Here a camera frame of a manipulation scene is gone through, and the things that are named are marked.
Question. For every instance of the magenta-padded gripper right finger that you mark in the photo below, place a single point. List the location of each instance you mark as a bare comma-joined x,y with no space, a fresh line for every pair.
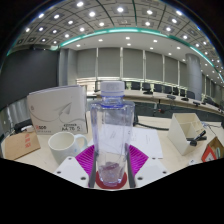
138,158

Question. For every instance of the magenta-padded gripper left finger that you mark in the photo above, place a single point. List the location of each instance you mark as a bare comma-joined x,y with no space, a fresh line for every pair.
85,158

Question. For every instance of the clear plastic water bottle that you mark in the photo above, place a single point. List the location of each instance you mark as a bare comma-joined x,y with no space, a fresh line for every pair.
111,133

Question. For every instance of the white printed paper sheet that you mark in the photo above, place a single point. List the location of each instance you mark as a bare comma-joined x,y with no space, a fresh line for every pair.
146,141

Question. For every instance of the white ceramic mug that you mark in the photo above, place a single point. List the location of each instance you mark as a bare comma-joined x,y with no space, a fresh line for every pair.
63,146

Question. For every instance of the flat round red coaster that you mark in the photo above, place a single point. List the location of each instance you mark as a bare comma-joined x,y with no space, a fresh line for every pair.
100,184

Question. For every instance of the open white cardboard box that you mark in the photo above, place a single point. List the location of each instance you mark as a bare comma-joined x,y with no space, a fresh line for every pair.
178,133

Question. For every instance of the white paper ream box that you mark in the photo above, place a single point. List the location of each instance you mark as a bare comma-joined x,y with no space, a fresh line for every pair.
56,106

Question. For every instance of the black marker pen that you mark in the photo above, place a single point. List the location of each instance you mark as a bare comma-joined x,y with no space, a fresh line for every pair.
197,137

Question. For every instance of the long curved conference desk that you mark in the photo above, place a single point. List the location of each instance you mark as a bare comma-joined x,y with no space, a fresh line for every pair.
156,98

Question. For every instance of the brown paper envelope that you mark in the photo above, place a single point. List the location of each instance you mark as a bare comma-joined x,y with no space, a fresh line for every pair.
20,145

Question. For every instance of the black power adapter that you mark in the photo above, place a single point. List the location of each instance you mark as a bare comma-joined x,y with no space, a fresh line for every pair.
21,126

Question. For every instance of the row of black office chairs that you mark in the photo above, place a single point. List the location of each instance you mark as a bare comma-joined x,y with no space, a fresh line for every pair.
156,87

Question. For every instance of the open brown cardboard box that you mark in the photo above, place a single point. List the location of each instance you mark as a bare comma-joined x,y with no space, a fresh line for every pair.
215,151

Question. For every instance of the group of ceiling lights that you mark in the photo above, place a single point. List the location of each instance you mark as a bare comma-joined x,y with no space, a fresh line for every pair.
120,9

